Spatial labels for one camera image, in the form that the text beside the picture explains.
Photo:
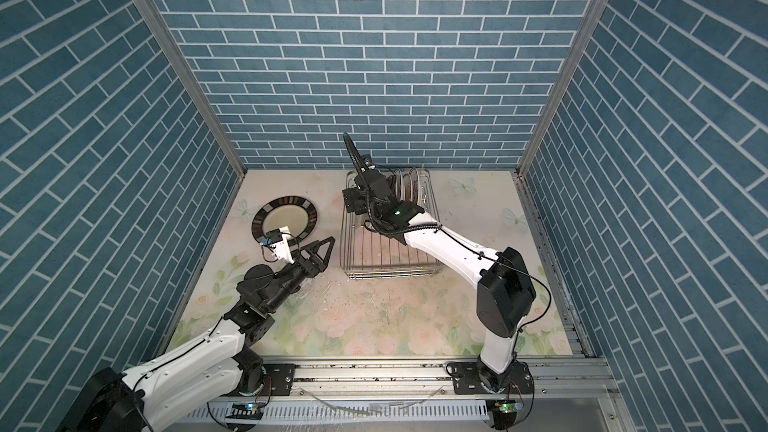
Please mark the red rim white plate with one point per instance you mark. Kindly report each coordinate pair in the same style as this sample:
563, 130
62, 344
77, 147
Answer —
399, 187

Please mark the green circuit board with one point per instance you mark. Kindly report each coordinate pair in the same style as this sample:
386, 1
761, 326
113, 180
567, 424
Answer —
245, 411
504, 409

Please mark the plain grey white plate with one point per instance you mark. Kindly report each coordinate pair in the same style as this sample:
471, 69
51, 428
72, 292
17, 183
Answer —
353, 153

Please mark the dark patterned rim plate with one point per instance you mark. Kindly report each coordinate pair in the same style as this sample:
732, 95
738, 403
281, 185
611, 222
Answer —
296, 213

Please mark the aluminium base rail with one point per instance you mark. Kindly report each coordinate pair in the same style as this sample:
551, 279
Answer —
569, 393

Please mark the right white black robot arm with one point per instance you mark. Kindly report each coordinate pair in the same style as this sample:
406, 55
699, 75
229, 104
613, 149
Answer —
505, 290

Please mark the patterned brown white plate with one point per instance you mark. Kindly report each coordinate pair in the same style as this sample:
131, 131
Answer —
416, 183

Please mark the left green circuit board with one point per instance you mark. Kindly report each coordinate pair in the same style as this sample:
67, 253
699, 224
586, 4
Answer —
245, 411

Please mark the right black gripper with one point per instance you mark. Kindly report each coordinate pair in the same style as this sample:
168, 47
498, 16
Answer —
354, 199

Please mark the silver wire dish rack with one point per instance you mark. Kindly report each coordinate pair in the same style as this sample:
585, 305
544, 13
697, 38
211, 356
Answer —
365, 254

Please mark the right green circuit board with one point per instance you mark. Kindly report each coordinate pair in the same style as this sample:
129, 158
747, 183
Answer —
504, 409

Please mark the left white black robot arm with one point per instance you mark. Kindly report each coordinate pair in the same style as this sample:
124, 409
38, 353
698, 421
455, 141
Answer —
220, 360

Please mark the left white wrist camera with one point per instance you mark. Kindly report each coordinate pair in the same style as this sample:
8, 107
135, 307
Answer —
277, 241

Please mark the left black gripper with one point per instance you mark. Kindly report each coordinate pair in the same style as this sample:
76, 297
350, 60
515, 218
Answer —
307, 265

